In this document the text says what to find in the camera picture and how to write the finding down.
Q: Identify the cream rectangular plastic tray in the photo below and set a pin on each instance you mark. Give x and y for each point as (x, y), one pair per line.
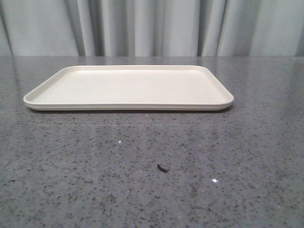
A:
(130, 87)

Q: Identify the small black debris piece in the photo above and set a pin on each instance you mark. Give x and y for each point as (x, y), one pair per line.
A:
(162, 169)

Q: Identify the grey pleated curtain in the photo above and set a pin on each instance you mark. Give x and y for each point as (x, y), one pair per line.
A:
(151, 28)

